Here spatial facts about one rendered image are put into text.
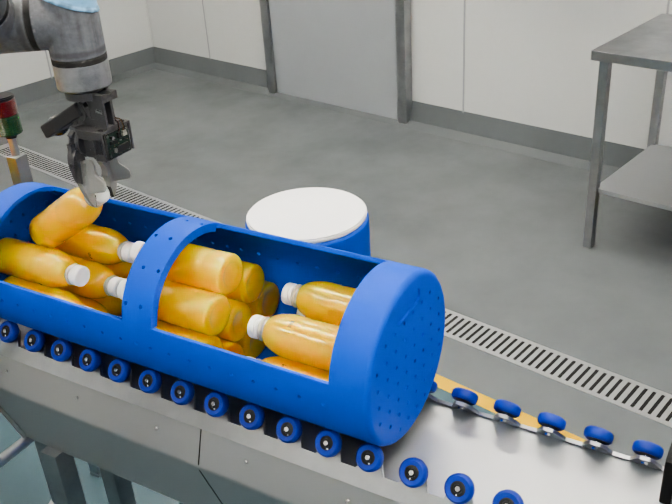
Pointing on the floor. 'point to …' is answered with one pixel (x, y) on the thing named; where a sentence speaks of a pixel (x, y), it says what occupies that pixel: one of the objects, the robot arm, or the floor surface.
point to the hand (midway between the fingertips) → (99, 194)
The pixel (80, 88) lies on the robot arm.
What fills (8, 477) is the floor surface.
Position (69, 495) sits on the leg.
